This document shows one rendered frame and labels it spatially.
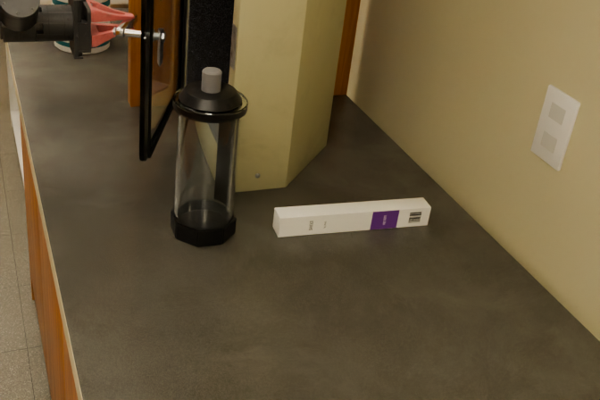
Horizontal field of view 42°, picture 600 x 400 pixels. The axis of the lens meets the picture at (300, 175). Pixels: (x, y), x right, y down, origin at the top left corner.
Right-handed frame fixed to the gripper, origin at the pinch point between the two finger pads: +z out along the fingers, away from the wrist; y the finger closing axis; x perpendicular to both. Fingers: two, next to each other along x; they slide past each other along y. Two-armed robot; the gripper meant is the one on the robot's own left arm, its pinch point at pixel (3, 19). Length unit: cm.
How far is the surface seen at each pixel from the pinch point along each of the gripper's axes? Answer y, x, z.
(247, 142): 35, -45, 7
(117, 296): 9, -69, 17
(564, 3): 75, -66, -22
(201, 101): 23, -59, -7
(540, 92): 75, -66, -8
